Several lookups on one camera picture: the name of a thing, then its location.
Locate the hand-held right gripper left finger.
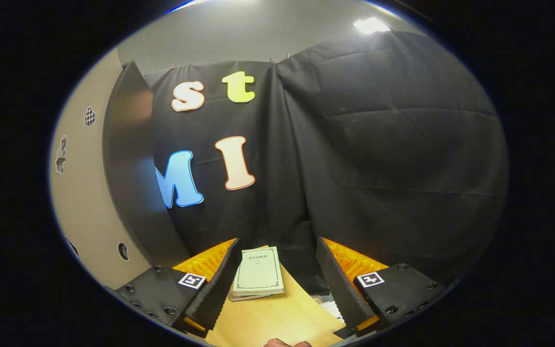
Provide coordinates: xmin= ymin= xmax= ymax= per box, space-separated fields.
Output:
xmin=115 ymin=238 xmax=240 ymax=338

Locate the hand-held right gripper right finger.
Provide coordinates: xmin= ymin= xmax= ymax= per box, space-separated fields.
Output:
xmin=316 ymin=236 xmax=448 ymax=338

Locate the beige cabinet door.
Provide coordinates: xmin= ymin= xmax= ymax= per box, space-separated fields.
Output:
xmin=49 ymin=48 xmax=153 ymax=290

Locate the pale green book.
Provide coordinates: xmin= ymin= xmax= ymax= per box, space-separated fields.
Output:
xmin=232 ymin=247 xmax=285 ymax=296

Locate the black backdrop cloth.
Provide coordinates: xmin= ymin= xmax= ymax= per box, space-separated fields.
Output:
xmin=145 ymin=31 xmax=509 ymax=294

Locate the small ceiling light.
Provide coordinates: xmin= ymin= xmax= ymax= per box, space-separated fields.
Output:
xmin=352 ymin=17 xmax=393 ymax=35

